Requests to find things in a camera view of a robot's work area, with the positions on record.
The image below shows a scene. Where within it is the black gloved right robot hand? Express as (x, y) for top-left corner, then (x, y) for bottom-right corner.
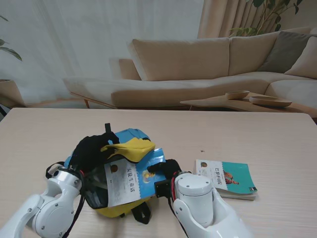
(147, 159), (183, 179)

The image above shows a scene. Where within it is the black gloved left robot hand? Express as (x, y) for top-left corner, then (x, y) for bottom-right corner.
(71, 132), (119, 174)

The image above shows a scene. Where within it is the blue and yellow school bag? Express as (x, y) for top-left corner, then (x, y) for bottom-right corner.
(46, 123), (161, 225)

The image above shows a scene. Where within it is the blue cover book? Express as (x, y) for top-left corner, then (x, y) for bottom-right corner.
(104, 148), (166, 208)

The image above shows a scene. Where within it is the teal cover book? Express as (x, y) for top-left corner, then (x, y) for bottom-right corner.
(195, 159), (258, 201)

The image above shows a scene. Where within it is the wooden coffee table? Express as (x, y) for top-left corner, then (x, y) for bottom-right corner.
(180, 92), (317, 117)

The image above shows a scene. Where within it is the small wooden bowl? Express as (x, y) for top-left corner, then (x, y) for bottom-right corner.
(225, 90), (250, 100)

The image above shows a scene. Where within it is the brown plant pot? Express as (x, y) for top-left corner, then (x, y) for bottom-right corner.
(0, 79), (25, 109)

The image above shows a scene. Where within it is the beige sofa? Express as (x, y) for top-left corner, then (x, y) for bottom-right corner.
(63, 27), (317, 110)

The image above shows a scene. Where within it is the large shallow wooden bowl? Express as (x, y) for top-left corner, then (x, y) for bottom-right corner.
(249, 95), (293, 108)

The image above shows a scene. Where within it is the dark green long-leaf plant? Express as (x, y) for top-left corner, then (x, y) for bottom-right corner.
(0, 16), (23, 62)

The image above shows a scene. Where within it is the tall green leafy plant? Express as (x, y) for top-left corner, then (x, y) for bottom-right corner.
(229, 0), (305, 37)

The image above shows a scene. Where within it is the beige curtain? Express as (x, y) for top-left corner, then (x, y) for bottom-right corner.
(197, 0), (280, 39)

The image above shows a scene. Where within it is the grey cushion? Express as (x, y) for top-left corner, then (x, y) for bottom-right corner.
(259, 31), (312, 74)

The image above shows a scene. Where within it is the beige cushion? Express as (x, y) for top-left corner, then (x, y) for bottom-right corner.
(284, 36), (317, 80)

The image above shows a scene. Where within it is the right arm red black cable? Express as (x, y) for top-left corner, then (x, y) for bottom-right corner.
(168, 178), (179, 216)

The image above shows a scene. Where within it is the arm red black cable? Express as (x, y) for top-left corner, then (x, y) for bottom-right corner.
(168, 178), (179, 216)
(61, 171), (86, 238)

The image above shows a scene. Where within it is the left arm red black cable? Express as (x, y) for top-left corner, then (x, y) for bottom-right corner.
(61, 171), (86, 238)

